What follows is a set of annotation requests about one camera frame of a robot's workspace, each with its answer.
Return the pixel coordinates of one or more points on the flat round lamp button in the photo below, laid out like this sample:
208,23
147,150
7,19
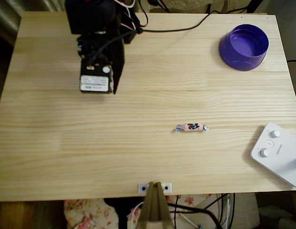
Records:
270,143

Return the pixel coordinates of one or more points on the aluminium corner bracket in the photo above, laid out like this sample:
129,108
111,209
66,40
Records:
168,188
141,188

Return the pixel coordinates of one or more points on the pleated curtain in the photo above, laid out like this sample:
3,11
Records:
7,19

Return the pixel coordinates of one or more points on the white control box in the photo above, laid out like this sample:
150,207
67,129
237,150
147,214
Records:
281,162

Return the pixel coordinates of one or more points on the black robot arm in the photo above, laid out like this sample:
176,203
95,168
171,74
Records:
90,16

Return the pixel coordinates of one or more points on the pink candy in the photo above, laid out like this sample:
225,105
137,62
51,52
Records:
191,127

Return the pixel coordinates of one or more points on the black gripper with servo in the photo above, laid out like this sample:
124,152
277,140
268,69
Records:
119,64

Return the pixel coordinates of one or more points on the purple plastic bowl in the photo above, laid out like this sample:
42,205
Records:
243,43

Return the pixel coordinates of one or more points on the round lamp knob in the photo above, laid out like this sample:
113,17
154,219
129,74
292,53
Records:
265,153
274,134

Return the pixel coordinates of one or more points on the floral pink cushion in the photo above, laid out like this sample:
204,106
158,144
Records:
86,214

